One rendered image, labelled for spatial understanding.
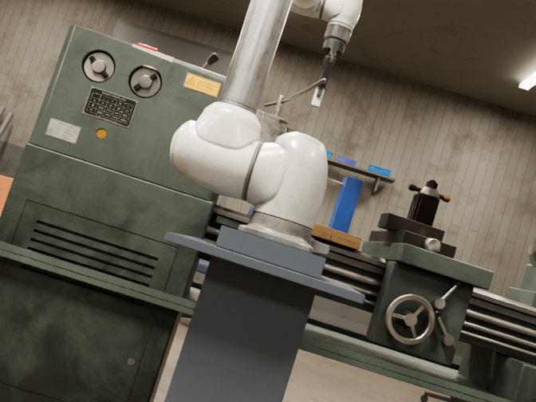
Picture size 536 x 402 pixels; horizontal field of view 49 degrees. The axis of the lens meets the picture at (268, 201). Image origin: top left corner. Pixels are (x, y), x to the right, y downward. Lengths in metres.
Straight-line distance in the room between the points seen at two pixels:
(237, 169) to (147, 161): 0.51
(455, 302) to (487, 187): 7.45
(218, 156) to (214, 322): 0.39
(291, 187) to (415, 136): 7.89
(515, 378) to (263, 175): 1.15
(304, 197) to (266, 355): 0.37
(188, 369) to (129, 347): 0.52
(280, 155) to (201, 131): 0.20
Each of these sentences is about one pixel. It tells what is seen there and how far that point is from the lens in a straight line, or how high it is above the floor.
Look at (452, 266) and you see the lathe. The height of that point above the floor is 0.90.
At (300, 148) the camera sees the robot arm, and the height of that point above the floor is 1.03.
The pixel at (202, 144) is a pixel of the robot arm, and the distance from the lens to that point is 1.41.
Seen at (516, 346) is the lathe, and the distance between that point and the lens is 2.21.
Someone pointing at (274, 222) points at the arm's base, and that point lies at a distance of 1.37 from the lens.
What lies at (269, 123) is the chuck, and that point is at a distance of 1.99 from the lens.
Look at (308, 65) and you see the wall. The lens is 9.34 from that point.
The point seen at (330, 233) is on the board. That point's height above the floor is 0.89.
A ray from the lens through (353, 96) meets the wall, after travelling 9.24.
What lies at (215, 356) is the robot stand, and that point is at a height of 0.52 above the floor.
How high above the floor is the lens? 0.78
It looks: 4 degrees up
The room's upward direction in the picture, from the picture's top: 18 degrees clockwise
